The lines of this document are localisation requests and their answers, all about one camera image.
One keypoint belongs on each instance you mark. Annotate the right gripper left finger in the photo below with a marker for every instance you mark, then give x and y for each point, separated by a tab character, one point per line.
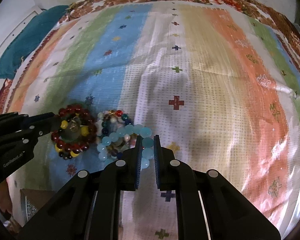
88	205

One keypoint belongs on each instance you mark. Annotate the striped colourful woven cloth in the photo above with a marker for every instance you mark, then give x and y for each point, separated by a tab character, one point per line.
220	89

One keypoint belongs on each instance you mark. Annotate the white board with holes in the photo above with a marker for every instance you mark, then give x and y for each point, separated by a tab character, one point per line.
7	36

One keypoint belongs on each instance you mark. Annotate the teal quilted pillow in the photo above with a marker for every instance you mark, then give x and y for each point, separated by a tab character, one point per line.
28	40

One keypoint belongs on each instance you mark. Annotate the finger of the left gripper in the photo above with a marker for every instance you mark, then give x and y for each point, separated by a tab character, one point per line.
44	124

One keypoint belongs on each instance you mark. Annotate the metal jewelry tin box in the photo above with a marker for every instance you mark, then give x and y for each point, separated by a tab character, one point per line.
32	200

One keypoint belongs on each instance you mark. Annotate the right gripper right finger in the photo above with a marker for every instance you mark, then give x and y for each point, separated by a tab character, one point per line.
208	205

